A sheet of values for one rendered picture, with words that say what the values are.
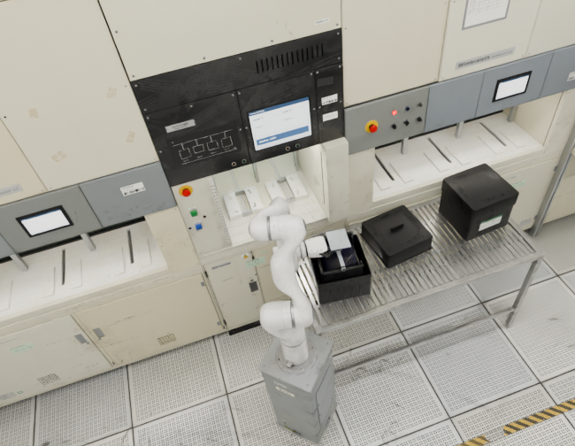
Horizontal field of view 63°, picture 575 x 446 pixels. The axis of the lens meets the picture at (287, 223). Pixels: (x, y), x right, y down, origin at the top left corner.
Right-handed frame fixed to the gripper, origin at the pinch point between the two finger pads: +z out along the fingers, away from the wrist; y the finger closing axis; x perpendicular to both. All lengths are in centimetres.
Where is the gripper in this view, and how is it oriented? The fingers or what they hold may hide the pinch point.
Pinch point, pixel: (336, 242)
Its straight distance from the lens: 233.2
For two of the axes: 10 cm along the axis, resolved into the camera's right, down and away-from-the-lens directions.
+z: 9.8, -2.0, 0.4
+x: -1.0, -6.8, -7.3
